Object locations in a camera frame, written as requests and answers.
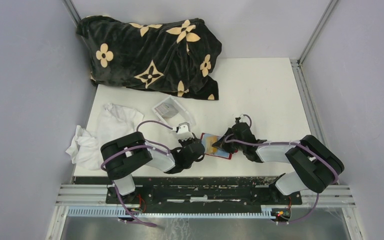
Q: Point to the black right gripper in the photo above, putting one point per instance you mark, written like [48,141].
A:
[221,143]

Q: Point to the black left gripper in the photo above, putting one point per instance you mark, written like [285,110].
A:
[191,140]

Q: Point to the yellow credit card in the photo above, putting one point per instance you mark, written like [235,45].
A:
[210,150]

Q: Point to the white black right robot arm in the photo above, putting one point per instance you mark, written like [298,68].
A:
[315,167]

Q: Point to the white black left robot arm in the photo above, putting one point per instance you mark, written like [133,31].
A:
[123,156]

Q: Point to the white plastic card box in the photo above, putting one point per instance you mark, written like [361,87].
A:
[182,116]

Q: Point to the stack of cards in box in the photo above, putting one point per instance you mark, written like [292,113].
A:
[166,110]

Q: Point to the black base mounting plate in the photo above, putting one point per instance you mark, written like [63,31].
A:
[207,195]

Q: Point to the white crumpled cloth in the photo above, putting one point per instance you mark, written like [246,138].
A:
[114,121]

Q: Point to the black floral blanket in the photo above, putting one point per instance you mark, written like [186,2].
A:
[175,58]

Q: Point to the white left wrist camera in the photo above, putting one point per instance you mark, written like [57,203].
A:
[183,131]

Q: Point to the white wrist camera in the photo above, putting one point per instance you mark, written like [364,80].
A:
[183,131]
[240,119]

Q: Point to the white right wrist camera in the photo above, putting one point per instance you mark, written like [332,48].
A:
[240,119]

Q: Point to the aluminium frame rail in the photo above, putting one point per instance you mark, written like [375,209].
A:
[336,195]

